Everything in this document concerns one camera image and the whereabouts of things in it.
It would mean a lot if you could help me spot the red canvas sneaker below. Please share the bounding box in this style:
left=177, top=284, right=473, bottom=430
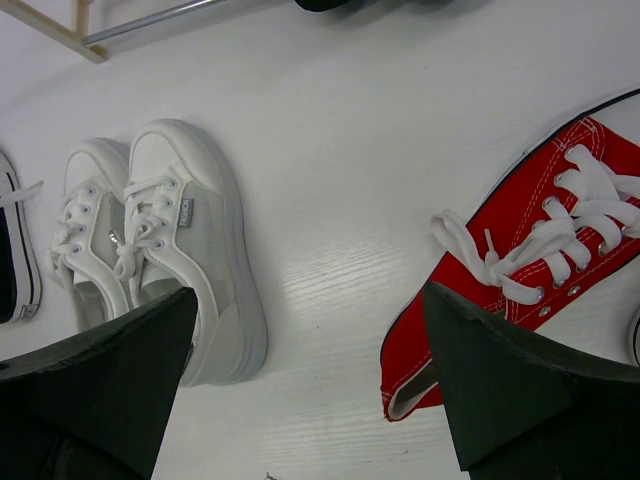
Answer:
left=628, top=311, right=640, bottom=366
left=378, top=88, right=640, bottom=422

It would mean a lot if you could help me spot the cream shoe rack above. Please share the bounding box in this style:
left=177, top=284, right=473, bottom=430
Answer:
left=1, top=0, right=220, bottom=64

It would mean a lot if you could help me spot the white sneaker with grey mesh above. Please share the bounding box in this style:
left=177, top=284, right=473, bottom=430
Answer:
left=114, top=119, right=268, bottom=387

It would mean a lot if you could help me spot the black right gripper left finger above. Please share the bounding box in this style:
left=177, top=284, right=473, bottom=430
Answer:
left=1, top=288, right=198, bottom=479

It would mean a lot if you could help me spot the black canvas sneaker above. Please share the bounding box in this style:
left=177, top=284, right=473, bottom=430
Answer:
left=0, top=154, right=42, bottom=324

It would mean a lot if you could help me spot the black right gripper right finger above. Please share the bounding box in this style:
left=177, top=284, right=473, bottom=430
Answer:
left=423, top=283, right=639, bottom=479

